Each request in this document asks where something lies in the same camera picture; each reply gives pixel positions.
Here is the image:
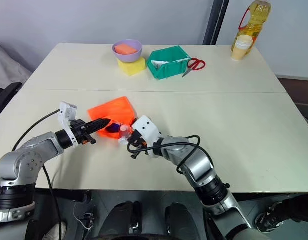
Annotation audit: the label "green plastic bin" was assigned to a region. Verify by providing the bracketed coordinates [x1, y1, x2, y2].
[145, 45, 191, 81]

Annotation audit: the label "white packet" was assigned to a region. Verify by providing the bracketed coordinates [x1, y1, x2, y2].
[151, 56, 190, 71]

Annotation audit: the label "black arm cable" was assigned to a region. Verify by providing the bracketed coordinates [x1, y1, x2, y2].
[11, 108, 63, 240]
[127, 134, 201, 175]

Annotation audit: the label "purple plastic bowl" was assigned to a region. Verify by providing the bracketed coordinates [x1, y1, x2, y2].
[111, 39, 142, 63]

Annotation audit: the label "dark metal post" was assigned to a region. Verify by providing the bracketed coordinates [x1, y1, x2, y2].
[202, 0, 231, 46]

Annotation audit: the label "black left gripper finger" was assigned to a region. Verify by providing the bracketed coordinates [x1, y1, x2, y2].
[86, 118, 112, 129]
[87, 124, 108, 134]

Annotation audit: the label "dark purple item in pouch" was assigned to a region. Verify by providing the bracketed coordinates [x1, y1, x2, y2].
[105, 122, 121, 133]

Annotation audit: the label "orange sponge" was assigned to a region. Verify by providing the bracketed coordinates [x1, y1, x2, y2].
[113, 42, 137, 55]

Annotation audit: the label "yellow cooking oil bottle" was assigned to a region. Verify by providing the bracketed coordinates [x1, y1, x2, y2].
[231, 0, 272, 58]

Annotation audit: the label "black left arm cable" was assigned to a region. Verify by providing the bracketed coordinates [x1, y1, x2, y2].
[11, 108, 63, 240]

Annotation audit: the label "black chair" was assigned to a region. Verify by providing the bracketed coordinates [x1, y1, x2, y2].
[0, 81, 22, 121]

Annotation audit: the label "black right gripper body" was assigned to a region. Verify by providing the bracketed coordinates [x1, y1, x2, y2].
[127, 130, 147, 161]

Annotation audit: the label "stack of paper cups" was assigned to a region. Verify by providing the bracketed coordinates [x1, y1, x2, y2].
[230, 34, 253, 62]

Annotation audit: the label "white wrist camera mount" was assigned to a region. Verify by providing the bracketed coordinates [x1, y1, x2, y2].
[56, 101, 78, 149]
[132, 115, 165, 159]

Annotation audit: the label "orange fabric pouch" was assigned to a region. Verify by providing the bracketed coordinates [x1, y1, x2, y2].
[87, 96, 137, 140]

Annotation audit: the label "red handled scissors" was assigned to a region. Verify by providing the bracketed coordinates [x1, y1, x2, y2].
[181, 57, 206, 78]

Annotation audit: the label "black caster base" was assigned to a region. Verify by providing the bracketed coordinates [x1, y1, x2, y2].
[255, 193, 308, 234]

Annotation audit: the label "yellow sponge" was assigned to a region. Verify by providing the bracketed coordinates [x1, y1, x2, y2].
[117, 56, 147, 77]

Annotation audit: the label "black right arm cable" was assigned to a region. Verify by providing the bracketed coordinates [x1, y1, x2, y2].
[127, 134, 201, 175]

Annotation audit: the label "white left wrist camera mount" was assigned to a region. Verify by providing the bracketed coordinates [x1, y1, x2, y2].
[56, 101, 78, 149]

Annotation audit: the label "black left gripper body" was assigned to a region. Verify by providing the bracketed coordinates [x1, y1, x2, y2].
[70, 119, 97, 146]

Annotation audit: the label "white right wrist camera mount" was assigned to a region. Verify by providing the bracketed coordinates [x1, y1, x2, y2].
[132, 115, 165, 159]

